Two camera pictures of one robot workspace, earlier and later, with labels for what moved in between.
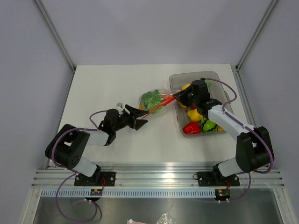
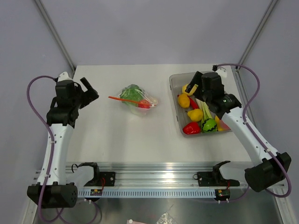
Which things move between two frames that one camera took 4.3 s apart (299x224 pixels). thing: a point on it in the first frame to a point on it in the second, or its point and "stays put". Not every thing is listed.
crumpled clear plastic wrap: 166,219 stays put
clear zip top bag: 153,100 to 138,99
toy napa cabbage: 151,100 to 132,94
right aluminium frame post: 255,35 stays put
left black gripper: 135,114 to 90,91
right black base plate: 216,178 stays put
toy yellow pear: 194,115 stays put
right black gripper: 181,96 to 197,80
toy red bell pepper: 191,128 stays put
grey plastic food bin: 217,91 stays put
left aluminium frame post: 41,7 stays put
